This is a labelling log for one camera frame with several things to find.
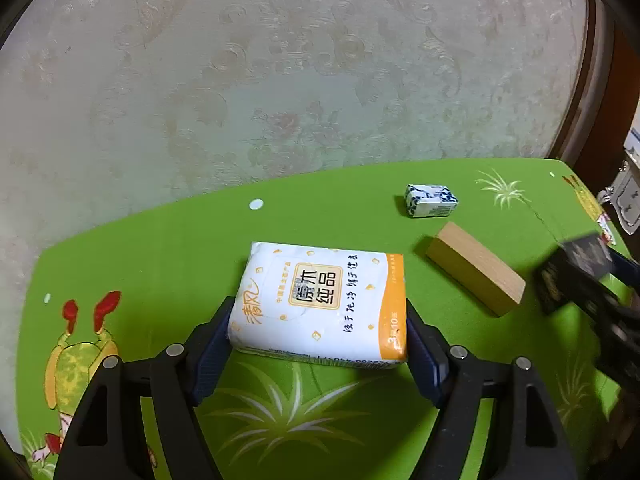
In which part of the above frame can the blue white patterned small box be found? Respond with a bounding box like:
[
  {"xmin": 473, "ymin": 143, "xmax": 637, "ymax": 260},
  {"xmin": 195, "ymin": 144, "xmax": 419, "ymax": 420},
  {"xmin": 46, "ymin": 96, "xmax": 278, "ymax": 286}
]
[{"xmin": 404, "ymin": 183, "xmax": 460, "ymax": 219}]

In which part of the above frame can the white orange tissue pack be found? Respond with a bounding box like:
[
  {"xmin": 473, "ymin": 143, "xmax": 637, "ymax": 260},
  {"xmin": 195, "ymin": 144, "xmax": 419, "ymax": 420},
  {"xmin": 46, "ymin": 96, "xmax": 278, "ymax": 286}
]
[{"xmin": 227, "ymin": 241, "xmax": 410, "ymax": 370}]

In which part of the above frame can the brown wooden block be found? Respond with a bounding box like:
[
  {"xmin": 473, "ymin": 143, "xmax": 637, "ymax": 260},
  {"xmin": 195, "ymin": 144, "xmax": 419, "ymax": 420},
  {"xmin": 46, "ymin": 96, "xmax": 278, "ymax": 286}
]
[{"xmin": 425, "ymin": 221, "xmax": 527, "ymax": 317}]

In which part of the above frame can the white ornate cabinet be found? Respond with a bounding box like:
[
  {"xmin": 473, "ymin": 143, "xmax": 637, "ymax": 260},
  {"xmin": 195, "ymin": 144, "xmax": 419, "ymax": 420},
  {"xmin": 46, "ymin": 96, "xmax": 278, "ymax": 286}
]
[{"xmin": 597, "ymin": 157, "xmax": 640, "ymax": 235}]

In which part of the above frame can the wooden door frame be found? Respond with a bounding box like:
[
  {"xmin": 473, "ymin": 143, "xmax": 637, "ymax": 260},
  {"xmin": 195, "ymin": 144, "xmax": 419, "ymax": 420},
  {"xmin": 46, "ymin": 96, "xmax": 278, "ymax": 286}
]
[{"xmin": 545, "ymin": 0, "xmax": 640, "ymax": 171}]

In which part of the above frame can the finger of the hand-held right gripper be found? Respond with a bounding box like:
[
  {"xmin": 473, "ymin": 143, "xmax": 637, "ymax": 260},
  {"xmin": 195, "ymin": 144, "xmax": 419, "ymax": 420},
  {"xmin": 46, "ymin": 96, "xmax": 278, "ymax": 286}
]
[
  {"xmin": 602, "ymin": 245, "xmax": 640, "ymax": 306},
  {"xmin": 575, "ymin": 280, "xmax": 640, "ymax": 391}
]

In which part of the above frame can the black box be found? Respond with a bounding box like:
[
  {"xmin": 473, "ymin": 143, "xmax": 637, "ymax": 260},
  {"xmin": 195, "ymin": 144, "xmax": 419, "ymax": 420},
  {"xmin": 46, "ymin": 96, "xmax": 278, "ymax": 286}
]
[{"xmin": 534, "ymin": 232, "xmax": 618, "ymax": 317}]

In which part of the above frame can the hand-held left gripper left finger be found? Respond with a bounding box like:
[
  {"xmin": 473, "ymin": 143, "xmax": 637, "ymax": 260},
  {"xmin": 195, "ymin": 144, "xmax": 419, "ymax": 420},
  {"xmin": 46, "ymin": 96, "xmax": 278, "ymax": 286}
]
[{"xmin": 52, "ymin": 296, "xmax": 236, "ymax": 480}]

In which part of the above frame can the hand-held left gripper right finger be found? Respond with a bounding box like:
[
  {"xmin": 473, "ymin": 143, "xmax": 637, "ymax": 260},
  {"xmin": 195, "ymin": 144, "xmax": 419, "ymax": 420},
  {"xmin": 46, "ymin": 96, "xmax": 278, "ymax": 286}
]
[{"xmin": 405, "ymin": 299, "xmax": 578, "ymax": 480}]

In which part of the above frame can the green cartoon printed tablecloth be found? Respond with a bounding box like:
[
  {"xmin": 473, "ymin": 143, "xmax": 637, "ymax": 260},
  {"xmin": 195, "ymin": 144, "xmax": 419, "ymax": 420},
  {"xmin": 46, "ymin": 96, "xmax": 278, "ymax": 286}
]
[{"xmin": 10, "ymin": 159, "xmax": 640, "ymax": 480}]

